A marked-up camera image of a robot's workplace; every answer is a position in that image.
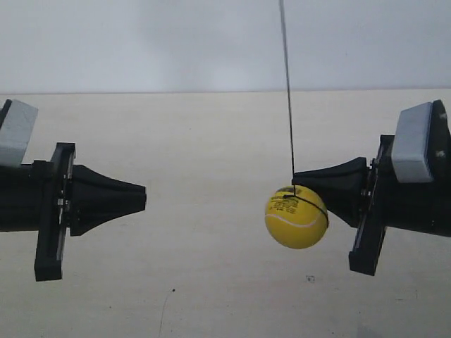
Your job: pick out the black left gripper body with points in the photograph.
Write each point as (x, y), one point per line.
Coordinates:
(55, 182)

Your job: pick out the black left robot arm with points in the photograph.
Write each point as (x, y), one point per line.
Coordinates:
(20, 200)

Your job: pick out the yellow tennis ball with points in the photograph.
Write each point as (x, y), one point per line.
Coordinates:
(296, 217)

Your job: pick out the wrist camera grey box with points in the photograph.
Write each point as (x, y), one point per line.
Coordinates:
(17, 122)
(421, 147)

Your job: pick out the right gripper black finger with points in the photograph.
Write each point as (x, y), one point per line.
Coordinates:
(344, 179)
(345, 204)

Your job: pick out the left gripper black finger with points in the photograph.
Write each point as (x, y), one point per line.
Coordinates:
(89, 214)
(91, 178)

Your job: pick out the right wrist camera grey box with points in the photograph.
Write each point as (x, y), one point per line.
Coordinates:
(421, 147)

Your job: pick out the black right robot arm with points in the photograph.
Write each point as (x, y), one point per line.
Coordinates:
(433, 215)

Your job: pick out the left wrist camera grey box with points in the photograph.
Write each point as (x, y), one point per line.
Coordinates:
(17, 122)

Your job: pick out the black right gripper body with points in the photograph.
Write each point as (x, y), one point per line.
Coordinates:
(379, 201)

